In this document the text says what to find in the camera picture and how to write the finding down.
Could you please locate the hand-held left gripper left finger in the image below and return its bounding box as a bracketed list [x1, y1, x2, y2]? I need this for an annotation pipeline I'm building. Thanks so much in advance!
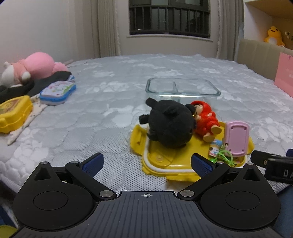
[34, 153, 116, 201]

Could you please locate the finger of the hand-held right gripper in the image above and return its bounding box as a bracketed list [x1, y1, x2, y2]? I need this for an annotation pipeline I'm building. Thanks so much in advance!
[250, 150, 271, 169]

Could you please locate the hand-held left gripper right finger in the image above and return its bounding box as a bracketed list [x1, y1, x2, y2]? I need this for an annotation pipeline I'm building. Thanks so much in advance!
[177, 154, 261, 201]

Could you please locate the pink toy phone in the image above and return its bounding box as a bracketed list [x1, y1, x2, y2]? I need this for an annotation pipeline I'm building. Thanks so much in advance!
[224, 121, 250, 157]

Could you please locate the yellow container lid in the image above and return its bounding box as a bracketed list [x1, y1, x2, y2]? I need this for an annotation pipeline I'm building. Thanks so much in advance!
[130, 121, 255, 183]

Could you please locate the red hooded doll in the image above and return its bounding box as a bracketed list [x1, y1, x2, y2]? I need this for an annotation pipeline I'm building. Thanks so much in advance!
[187, 100, 222, 142]

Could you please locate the black plush toy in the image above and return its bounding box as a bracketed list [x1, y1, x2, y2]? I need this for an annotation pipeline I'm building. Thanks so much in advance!
[139, 97, 198, 149]

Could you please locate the glass divided container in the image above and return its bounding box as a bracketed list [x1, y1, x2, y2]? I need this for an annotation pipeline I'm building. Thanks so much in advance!
[145, 77, 221, 103]

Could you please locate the patterned white cloth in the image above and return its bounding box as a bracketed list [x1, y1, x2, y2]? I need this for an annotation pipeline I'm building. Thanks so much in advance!
[7, 95, 49, 146]

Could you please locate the blue printed tin box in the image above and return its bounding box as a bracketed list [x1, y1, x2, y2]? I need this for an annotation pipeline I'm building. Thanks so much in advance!
[39, 81, 77, 106]

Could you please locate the pink paper bag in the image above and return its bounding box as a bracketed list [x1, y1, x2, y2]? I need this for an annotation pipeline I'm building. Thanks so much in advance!
[274, 52, 293, 98]

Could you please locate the black cloth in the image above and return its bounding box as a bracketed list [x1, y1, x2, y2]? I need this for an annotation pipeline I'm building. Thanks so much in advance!
[0, 71, 72, 104]

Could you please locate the yellow plastic box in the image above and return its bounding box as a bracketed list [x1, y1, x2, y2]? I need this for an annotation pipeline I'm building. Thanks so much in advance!
[0, 95, 33, 134]

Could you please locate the beige padded headboard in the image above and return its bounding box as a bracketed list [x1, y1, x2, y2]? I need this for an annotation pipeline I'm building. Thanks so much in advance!
[237, 38, 293, 83]

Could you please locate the pink plush toy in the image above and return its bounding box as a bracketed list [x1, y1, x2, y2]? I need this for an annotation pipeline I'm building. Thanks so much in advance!
[1, 52, 69, 87]

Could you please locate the yellow duck plush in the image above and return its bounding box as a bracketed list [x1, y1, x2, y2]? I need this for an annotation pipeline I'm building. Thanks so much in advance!
[264, 26, 286, 47]

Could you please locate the beige curtain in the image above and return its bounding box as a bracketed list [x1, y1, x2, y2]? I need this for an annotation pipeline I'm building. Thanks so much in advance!
[96, 0, 122, 58]
[215, 0, 244, 60]

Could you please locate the dark barred window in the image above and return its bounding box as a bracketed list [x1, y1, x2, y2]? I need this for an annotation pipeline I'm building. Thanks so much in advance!
[128, 0, 211, 38]

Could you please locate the wooden wall shelf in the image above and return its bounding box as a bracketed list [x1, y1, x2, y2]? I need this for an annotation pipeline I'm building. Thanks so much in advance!
[244, 0, 293, 50]

